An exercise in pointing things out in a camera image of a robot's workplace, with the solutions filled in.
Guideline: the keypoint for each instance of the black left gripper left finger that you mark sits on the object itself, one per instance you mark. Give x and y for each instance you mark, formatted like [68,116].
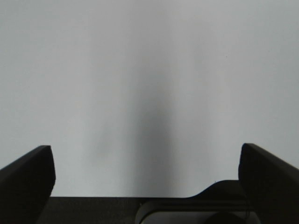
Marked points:
[26,185]

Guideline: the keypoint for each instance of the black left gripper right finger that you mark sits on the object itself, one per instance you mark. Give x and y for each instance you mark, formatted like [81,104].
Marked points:
[270,184]

